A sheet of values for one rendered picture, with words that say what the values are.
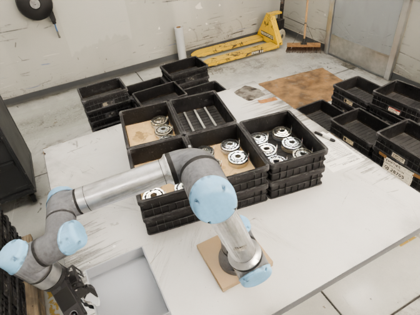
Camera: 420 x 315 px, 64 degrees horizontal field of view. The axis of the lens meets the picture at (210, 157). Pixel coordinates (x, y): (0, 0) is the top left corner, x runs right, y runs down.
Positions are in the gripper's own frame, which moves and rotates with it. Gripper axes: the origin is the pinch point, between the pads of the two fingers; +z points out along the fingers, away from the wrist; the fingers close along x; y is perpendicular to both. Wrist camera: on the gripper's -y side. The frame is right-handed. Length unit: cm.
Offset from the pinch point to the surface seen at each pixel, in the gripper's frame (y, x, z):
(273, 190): 22, -79, 44
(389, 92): 75, -226, 114
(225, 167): 44, -68, 33
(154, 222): 36, -25, 25
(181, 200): 32, -41, 21
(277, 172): 22, -83, 34
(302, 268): -14, -63, 45
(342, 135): 64, -164, 106
